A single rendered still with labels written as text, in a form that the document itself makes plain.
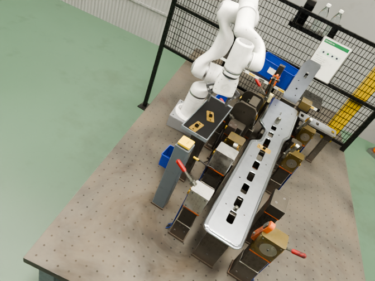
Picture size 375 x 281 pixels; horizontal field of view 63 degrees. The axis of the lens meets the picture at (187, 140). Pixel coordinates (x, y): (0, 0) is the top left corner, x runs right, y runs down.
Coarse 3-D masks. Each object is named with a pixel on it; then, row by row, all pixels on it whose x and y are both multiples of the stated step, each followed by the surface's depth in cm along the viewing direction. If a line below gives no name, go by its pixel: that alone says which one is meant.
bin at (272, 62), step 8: (272, 56) 247; (264, 64) 238; (272, 64) 234; (288, 64) 243; (264, 72) 240; (272, 72) 236; (288, 72) 229; (296, 72) 242; (280, 80) 236; (288, 80) 232
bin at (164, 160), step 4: (168, 148) 185; (172, 148) 186; (164, 152) 181; (168, 152) 190; (164, 156) 178; (168, 156) 191; (160, 160) 182; (164, 160) 180; (168, 160) 179; (160, 164) 183; (164, 164) 182
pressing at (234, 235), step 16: (272, 112) 212; (288, 112) 219; (288, 128) 203; (256, 144) 178; (272, 144) 183; (240, 160) 163; (256, 160) 168; (272, 160) 172; (240, 176) 154; (256, 176) 158; (224, 192) 143; (240, 192) 146; (256, 192) 149; (224, 208) 136; (240, 208) 139; (256, 208) 142; (208, 224) 127; (224, 224) 129; (240, 224) 132; (224, 240) 124; (240, 240) 126
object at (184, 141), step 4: (184, 136) 137; (180, 140) 134; (184, 140) 135; (188, 140) 136; (192, 140) 137; (180, 144) 134; (184, 144) 133; (188, 144) 134; (192, 144) 135; (188, 148) 133
